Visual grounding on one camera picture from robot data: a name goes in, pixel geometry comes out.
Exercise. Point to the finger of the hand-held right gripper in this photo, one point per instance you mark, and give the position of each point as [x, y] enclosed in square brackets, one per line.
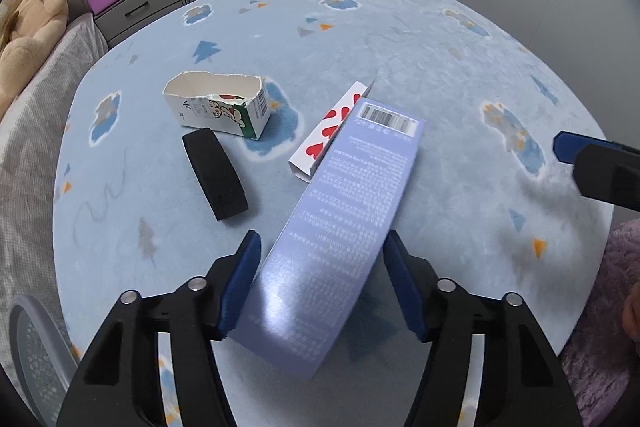
[565, 146]

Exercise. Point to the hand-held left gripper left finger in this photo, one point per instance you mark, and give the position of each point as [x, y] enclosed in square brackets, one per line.
[240, 287]

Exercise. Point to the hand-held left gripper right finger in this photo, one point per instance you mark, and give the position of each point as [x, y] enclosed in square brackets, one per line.
[405, 287]

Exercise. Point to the purple cardboard box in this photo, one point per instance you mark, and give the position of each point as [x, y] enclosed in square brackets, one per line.
[340, 217]

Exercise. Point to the grey perforated plastic basket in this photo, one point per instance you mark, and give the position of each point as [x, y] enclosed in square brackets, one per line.
[37, 357]

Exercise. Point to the black foam block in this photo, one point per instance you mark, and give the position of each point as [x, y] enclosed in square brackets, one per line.
[215, 177]

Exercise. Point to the purple fluffy clothing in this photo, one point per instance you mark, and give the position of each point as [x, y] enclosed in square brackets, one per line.
[600, 332]

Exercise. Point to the white heart print carton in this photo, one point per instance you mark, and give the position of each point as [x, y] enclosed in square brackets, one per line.
[320, 142]

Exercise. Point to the blue printed table cover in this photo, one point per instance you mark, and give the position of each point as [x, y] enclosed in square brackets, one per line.
[425, 57]

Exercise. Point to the torn white milk carton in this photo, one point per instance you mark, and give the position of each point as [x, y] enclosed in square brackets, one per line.
[225, 112]

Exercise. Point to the grey bed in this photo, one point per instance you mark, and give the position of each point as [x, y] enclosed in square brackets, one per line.
[35, 157]

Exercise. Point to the large beige teddy bear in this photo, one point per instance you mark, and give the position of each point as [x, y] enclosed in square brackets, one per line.
[35, 22]

